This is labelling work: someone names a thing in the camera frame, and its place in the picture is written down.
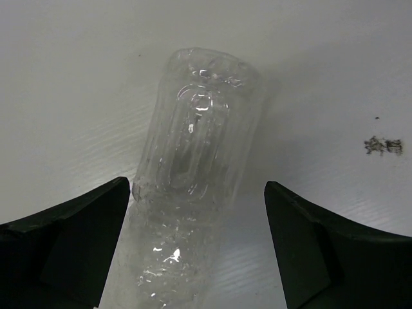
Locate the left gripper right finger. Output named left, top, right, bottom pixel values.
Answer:
left=264, top=182, right=411, bottom=308

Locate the clear unlabelled plastic bottle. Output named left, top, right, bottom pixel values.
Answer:
left=98, top=46, right=267, bottom=309

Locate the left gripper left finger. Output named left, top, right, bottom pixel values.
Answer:
left=1, top=177, right=129, bottom=308

